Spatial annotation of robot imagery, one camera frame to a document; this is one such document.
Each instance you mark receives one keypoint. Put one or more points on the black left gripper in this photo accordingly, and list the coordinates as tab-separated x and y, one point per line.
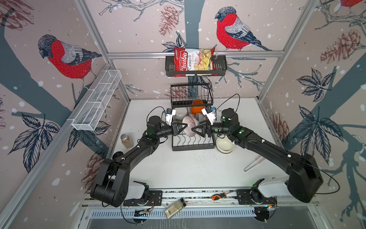
174	128

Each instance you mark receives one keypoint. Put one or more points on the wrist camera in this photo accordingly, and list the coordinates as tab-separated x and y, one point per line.
169	114
210	113

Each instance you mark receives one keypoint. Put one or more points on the striped patterned bowl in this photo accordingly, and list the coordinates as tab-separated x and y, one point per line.
192	122

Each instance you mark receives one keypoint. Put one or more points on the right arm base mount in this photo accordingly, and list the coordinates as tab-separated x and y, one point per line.
265	207

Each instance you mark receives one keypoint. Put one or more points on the red cassava chips bag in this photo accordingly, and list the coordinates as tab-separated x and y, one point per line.
186	59

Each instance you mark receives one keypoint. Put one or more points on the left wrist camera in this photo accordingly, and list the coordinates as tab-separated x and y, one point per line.
169	114

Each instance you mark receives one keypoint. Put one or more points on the small jar with brown contents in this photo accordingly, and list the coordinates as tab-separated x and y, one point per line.
127	141

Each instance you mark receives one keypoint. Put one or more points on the white wire wall shelf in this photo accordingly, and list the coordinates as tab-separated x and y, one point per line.
91	112

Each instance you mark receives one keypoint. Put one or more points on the light green glazed bowl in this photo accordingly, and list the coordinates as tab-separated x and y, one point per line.
200	117

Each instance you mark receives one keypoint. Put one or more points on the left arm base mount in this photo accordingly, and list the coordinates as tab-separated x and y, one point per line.
140	195

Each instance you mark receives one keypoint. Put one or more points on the beige electronic box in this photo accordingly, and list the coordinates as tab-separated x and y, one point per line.
175	208

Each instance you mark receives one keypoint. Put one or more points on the white ceramic bowl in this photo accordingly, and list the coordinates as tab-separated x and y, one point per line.
180	113

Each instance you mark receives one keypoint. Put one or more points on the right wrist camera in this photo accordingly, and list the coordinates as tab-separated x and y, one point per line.
210	113

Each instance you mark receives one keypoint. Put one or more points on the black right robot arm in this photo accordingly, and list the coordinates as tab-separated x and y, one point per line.
304	175

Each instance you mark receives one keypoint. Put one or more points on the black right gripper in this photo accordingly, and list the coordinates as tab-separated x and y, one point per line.
207	128

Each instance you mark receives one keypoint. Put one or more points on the black wire dish rack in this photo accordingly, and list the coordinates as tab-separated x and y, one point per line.
189	100

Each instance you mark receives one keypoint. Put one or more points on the black wall basket shelf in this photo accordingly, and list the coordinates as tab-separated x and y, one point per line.
217	66

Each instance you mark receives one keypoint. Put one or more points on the orange glass bowl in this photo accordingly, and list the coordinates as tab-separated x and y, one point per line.
197	106

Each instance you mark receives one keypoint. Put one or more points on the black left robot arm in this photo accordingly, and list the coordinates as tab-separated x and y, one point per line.
111	183

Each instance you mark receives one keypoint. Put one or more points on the orange handled screwdriver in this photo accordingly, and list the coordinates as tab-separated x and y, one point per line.
218	196

